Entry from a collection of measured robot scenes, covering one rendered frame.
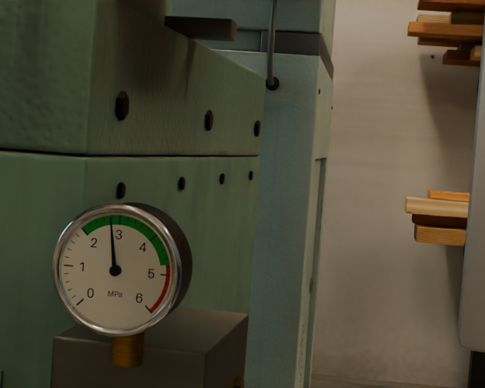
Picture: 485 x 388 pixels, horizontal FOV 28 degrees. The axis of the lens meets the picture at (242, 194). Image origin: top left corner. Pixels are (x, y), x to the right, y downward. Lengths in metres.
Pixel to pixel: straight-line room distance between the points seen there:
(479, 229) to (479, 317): 0.02
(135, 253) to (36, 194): 0.10
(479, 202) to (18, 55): 0.37
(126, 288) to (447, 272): 2.64
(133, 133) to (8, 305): 0.13
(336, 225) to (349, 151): 0.24
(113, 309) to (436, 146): 2.62
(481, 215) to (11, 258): 0.37
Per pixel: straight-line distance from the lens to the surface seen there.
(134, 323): 0.46
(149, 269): 0.45
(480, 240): 0.20
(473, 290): 0.21
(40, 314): 0.54
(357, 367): 3.11
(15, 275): 0.54
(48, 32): 0.53
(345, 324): 3.08
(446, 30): 2.67
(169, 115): 0.68
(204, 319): 0.57
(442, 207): 2.55
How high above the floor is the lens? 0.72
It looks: 3 degrees down
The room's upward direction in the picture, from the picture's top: 4 degrees clockwise
